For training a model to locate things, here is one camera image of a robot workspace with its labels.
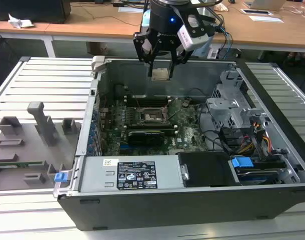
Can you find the silver drive cage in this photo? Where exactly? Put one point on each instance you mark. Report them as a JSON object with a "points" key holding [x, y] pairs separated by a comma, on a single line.
{"points": [[222, 105]]}

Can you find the round coin battery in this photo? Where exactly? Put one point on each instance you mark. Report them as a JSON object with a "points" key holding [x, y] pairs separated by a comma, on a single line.
{"points": [[185, 102]]}

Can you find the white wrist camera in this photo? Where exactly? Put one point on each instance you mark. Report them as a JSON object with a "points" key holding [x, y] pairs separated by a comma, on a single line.
{"points": [[185, 37]]}

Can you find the wooden desk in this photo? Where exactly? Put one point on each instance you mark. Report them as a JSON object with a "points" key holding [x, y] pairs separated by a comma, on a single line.
{"points": [[92, 27]]}

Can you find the silver power supply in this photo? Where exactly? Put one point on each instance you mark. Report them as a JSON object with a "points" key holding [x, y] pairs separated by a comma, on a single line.
{"points": [[97, 175]]}

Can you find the blue disk carrier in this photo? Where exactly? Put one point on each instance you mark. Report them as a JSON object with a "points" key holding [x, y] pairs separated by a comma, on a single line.
{"points": [[241, 165]]}

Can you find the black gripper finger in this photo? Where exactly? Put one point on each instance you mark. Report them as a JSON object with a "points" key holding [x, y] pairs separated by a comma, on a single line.
{"points": [[180, 58], [138, 47]]}

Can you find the black computer tower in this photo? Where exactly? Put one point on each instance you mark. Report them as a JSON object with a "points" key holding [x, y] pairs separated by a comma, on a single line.
{"points": [[30, 10]]}

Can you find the blue expansion slot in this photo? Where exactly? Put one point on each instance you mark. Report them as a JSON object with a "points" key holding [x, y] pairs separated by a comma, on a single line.
{"points": [[125, 150]]}

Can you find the crumpled white paper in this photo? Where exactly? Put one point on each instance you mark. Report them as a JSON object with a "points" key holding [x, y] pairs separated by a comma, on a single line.
{"points": [[20, 22]]}

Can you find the white paper sheet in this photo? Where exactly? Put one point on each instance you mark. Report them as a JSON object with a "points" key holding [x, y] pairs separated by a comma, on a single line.
{"points": [[266, 18], [132, 9]]}

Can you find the black plastic duct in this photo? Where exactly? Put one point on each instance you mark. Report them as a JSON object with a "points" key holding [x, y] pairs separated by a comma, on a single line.
{"points": [[205, 170]]}

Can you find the green motherboard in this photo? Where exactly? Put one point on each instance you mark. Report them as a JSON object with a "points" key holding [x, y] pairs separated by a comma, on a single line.
{"points": [[190, 130]]}

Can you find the pale blue teach pendant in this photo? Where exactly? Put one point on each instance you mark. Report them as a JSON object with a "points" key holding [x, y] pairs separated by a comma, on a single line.
{"points": [[202, 52]]}

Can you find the grey parts rack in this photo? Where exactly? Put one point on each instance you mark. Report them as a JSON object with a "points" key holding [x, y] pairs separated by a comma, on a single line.
{"points": [[57, 150]]}

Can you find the black open PC case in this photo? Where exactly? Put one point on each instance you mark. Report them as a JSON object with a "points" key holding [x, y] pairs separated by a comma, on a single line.
{"points": [[167, 212]]}

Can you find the blue case latch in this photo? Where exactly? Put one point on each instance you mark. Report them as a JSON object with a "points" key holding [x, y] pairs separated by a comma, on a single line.
{"points": [[60, 177]]}

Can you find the green RAM stick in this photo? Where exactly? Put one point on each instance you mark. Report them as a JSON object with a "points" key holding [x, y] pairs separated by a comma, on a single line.
{"points": [[152, 130], [22, 163]]}

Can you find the black graphics card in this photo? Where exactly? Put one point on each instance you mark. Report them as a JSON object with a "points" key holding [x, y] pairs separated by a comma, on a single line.
{"points": [[146, 137]]}

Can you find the silver CPU chip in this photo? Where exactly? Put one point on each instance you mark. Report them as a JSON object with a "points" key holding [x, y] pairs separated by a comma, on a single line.
{"points": [[160, 74]]}

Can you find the metal locking lever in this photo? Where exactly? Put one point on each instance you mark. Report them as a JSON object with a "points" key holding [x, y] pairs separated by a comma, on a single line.
{"points": [[137, 102]]}

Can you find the silver laptop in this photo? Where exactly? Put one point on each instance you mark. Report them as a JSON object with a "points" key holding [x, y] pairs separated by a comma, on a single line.
{"points": [[265, 3]]}

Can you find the CPU socket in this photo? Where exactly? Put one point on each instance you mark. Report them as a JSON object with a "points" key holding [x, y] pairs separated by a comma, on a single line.
{"points": [[148, 117]]}

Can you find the grey case latch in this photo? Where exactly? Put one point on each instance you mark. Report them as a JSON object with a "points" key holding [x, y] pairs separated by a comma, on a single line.
{"points": [[98, 63]]}

